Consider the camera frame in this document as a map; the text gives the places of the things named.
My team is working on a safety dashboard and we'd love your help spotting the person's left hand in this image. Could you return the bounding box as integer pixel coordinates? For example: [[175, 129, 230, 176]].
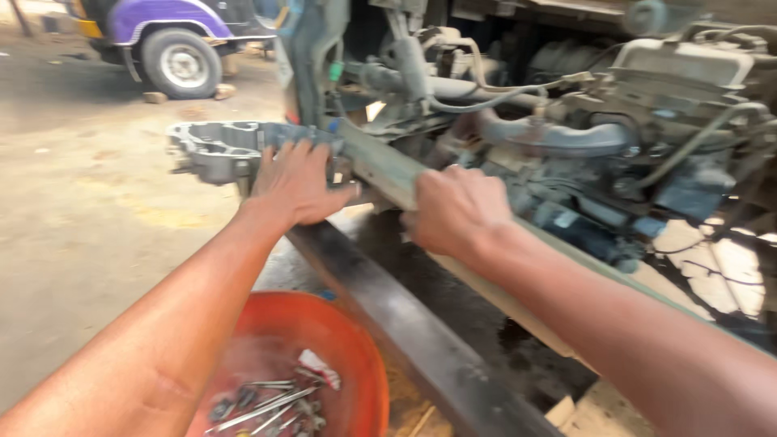
[[243, 140, 363, 229]]

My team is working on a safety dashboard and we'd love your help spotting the person's right hand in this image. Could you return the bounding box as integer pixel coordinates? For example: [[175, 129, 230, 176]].
[[401, 165, 514, 259]]

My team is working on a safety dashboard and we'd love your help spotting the grey cast metal engine casing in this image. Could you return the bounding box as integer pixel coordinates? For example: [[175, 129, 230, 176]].
[[166, 120, 344, 187]]

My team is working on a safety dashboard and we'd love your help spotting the pale green metal chassis beam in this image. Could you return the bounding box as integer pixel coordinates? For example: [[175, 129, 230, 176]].
[[335, 117, 777, 360]]

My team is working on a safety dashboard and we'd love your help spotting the orange plastic basin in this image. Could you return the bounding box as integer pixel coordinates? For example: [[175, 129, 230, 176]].
[[185, 291, 390, 437]]

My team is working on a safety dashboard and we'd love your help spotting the vehicle wheel with grey rim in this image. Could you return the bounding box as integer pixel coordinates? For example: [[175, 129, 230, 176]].
[[140, 27, 223, 100]]

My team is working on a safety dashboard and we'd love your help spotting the white and red rag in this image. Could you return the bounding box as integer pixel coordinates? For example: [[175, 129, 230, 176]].
[[296, 349, 342, 391]]

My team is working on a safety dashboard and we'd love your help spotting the dusty truck engine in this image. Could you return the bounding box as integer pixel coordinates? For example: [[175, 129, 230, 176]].
[[276, 0, 777, 275]]

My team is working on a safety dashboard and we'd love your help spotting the purple and black vehicle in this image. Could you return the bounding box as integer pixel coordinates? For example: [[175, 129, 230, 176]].
[[59, 0, 281, 101]]

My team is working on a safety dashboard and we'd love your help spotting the pile of metal wrenches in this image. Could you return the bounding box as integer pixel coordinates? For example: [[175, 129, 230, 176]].
[[204, 379, 329, 437]]

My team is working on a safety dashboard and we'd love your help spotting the thick grey curved hose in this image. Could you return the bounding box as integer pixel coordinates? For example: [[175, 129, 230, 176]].
[[473, 108, 635, 160]]

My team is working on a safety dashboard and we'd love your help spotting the black steel frame rail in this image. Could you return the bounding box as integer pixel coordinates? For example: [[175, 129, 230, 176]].
[[284, 220, 567, 437]]

